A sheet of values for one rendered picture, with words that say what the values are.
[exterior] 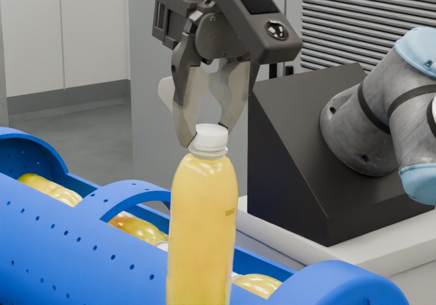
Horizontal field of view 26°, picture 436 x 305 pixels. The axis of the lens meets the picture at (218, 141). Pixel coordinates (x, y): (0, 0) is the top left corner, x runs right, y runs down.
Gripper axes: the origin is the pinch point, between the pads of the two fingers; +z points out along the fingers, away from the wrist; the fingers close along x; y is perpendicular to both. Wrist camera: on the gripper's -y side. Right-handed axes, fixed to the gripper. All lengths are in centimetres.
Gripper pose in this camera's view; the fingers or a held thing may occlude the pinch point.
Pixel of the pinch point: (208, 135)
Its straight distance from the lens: 96.8
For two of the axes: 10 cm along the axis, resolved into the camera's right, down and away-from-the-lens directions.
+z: -1.3, 9.1, 3.9
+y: -5.7, -3.9, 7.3
